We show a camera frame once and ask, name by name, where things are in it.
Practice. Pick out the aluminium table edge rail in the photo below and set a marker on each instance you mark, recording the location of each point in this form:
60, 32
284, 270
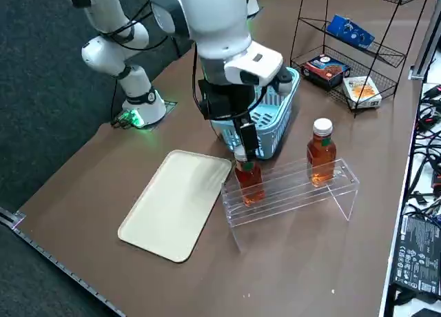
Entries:
51, 258

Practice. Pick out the blue Oreo cookie box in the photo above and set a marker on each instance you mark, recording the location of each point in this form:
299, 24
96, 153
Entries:
351, 31

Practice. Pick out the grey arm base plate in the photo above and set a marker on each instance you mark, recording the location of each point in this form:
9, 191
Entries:
170, 105

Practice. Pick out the amber tea bottle white cap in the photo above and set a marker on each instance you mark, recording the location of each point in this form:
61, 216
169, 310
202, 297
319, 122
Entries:
321, 155
249, 182

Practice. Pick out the dark chocolate cookie box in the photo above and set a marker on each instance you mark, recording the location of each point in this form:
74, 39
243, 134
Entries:
325, 70

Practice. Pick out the light blue plastic basket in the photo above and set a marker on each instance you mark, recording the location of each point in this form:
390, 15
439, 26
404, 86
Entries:
275, 124

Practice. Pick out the aluminium profile post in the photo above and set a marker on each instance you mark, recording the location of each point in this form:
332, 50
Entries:
425, 31

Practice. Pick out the cream plastic tray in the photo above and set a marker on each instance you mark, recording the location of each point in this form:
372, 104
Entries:
172, 206

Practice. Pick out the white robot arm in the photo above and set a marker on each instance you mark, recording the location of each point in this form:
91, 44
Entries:
213, 20
253, 0

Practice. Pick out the black power adapter with label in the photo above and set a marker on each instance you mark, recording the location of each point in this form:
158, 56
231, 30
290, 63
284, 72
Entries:
418, 251

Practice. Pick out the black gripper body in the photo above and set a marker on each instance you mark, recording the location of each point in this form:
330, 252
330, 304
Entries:
227, 101

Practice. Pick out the clear acrylic shelf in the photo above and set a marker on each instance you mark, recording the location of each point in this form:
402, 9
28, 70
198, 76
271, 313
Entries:
293, 196

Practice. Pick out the white Franzzi cracker box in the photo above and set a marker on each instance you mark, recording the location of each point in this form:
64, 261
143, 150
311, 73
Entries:
361, 91

